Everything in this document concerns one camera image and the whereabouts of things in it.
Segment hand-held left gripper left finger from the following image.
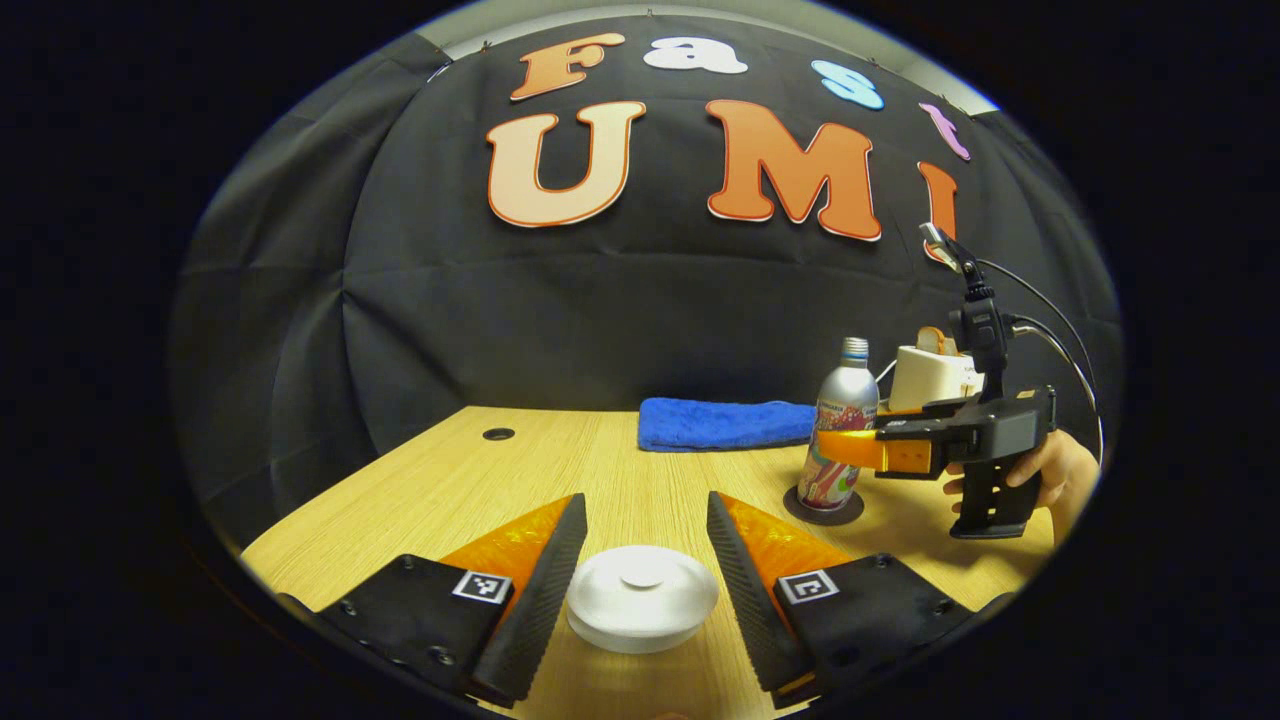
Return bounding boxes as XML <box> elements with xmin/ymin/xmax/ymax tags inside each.
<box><xmin>315</xmin><ymin>492</ymin><xmax>589</xmax><ymax>706</ymax></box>

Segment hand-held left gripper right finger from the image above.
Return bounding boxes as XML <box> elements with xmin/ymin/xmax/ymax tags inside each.
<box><xmin>706</xmin><ymin>490</ymin><xmax>1001</xmax><ymax>709</ymax></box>

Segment silver water bottle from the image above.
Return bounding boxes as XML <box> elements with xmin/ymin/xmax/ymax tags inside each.
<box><xmin>797</xmin><ymin>337</ymin><xmax>881</xmax><ymax>512</ymax></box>

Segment white teacup lid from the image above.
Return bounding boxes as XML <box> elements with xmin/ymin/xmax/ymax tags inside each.
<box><xmin>566</xmin><ymin>545</ymin><xmax>721</xmax><ymax>633</ymax></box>

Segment dark brown round coaster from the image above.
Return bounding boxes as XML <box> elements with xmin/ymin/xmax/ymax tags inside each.
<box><xmin>783</xmin><ymin>484</ymin><xmax>866</xmax><ymax>527</ymax></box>

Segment white teacup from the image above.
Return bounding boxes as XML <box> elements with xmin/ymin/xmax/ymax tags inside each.
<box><xmin>570</xmin><ymin>600</ymin><xmax>713</xmax><ymax>656</ymax></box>

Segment white toaster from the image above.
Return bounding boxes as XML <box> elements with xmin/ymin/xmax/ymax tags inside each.
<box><xmin>888</xmin><ymin>345</ymin><xmax>986</xmax><ymax>413</ymax></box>

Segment blue towel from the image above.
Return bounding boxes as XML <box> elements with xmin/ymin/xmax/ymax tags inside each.
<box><xmin>638</xmin><ymin>397</ymin><xmax>819</xmax><ymax>453</ymax></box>

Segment grey cable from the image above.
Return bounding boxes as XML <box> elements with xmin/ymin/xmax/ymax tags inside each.
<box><xmin>1010</xmin><ymin>320</ymin><xmax>1096</xmax><ymax>401</ymax></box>

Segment black cable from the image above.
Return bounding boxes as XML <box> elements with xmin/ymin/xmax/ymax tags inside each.
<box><xmin>975</xmin><ymin>258</ymin><xmax>1106</xmax><ymax>461</ymax></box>

